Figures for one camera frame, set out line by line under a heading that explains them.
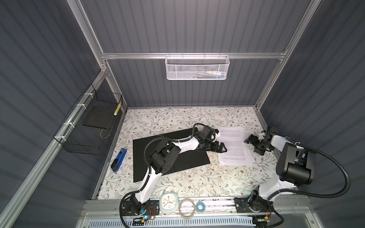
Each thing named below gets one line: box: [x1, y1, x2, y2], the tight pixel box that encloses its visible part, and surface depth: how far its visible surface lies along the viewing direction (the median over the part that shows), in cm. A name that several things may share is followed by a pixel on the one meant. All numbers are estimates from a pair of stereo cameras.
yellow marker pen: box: [113, 102, 122, 116], surface depth 83 cm
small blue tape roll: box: [195, 201, 206, 214], surface depth 75 cm
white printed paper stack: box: [217, 126, 256, 166], surface depth 96 cm
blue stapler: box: [110, 148, 128, 173], surface depth 90 cm
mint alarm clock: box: [158, 191, 180, 214], surface depth 75 cm
